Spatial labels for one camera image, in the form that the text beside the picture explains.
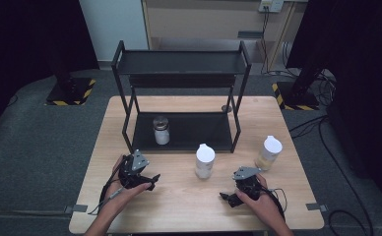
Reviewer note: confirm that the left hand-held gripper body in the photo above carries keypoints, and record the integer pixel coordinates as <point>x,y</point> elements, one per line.
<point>131,173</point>

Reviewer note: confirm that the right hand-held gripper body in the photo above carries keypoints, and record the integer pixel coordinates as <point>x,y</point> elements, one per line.
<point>248,185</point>

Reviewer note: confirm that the white-lidded jar of yellowish powder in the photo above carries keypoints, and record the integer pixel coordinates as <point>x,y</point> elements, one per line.
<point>268,152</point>

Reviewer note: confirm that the white-lidded jar of white powder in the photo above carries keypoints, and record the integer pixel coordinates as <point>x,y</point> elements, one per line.
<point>204,162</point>

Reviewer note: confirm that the glass jar with silver lid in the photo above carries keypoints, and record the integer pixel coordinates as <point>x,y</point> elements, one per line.
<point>161,132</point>

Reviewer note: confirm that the black metal shelf rack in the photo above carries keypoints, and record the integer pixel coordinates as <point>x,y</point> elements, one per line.
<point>192,131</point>

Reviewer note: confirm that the person's right hand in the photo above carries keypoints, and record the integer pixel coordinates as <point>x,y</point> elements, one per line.
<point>264,205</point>

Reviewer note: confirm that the person's left hand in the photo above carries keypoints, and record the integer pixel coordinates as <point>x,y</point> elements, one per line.
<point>120,200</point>

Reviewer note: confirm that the grey tape strip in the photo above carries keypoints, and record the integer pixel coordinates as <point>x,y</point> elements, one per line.
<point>316,207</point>
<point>76,208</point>

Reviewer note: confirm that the round grey table disc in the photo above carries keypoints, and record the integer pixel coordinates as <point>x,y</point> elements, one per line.
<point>226,108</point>

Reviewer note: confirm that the striped-edge black stand base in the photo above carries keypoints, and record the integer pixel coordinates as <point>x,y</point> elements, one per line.
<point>69,93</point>
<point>299,96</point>

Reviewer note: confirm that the dark curtain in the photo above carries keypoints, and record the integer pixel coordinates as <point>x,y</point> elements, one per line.
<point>359,65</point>
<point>31,39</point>

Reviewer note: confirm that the white wall socket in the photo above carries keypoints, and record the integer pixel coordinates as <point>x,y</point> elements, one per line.
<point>271,5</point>

